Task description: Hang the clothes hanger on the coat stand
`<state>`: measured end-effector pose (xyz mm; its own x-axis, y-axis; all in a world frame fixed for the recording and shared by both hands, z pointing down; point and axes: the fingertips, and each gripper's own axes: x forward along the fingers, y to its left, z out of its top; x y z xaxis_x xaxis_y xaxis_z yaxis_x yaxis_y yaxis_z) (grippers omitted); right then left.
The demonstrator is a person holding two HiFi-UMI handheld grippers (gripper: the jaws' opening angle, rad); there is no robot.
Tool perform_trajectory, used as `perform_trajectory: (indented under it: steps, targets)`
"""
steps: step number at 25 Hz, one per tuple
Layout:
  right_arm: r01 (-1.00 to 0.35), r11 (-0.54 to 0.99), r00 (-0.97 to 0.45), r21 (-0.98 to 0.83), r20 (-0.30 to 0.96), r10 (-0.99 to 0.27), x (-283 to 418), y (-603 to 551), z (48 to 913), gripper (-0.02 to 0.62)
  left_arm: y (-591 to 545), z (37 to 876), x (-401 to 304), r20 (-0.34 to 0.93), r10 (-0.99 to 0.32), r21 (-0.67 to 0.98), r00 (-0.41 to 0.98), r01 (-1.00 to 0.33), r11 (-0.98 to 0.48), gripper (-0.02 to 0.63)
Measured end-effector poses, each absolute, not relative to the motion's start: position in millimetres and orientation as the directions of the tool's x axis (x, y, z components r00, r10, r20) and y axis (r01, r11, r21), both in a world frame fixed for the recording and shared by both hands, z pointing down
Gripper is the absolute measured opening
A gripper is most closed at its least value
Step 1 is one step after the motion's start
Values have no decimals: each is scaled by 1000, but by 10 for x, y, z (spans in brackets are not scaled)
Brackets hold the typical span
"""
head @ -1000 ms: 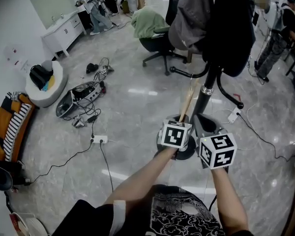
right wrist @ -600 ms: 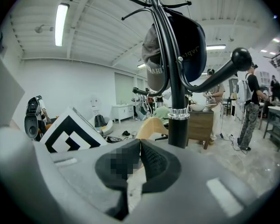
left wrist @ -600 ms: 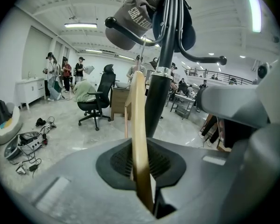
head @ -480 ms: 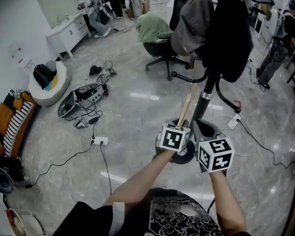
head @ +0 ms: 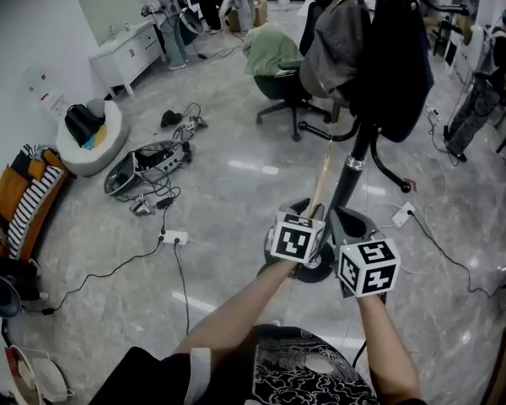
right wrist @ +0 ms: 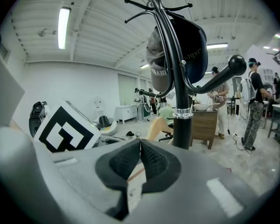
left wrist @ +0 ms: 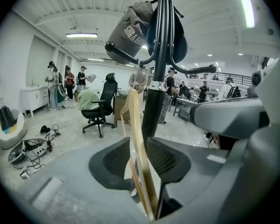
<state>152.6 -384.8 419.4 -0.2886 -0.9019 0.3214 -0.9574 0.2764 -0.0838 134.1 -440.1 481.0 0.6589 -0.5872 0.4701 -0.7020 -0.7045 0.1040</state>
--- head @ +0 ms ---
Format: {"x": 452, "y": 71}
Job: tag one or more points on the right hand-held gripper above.
{"x": 369, "y": 264}

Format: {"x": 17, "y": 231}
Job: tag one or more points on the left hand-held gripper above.
{"x": 297, "y": 241}

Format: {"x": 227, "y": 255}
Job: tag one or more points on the wooden clothes hanger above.
{"x": 323, "y": 175}

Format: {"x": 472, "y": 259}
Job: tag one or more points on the black coat stand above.
{"x": 354, "y": 171}

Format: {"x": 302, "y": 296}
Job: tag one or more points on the person's left forearm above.
{"x": 240, "y": 306}

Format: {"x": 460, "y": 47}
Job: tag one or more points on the person's right forearm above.
{"x": 385, "y": 344}

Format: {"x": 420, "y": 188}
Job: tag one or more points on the black coat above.
{"x": 398, "y": 66}

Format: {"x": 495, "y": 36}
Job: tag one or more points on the white power strip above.
{"x": 173, "y": 237}
{"x": 403, "y": 214}

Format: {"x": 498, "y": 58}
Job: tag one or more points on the person's black patterned shirt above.
{"x": 286, "y": 374}

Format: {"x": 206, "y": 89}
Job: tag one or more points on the black office chair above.
{"x": 284, "y": 95}

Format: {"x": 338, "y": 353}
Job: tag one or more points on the spare hand-held gripper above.
{"x": 141, "y": 206}
{"x": 192, "y": 125}

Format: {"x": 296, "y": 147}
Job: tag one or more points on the open grey equipment case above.
{"x": 149, "y": 163}

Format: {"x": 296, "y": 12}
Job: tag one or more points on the green garment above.
{"x": 267, "y": 51}

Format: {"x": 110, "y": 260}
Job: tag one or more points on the grey jacket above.
{"x": 333, "y": 49}

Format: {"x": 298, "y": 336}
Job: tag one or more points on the white round beanbag seat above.
{"x": 105, "y": 150}

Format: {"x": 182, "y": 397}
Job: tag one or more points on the cardboard box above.
{"x": 259, "y": 13}

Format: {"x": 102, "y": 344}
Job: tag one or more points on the grey round tub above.
{"x": 192, "y": 23}

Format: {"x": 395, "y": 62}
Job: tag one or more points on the black bag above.
{"x": 81, "y": 122}

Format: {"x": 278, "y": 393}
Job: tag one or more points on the white cabinet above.
{"x": 124, "y": 57}

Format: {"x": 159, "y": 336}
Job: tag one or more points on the black white striped cushion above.
{"x": 29, "y": 203}

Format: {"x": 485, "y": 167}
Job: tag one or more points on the orange sofa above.
{"x": 8, "y": 192}

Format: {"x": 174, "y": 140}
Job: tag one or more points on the dark round lamp shade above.
{"x": 0, "y": 293}

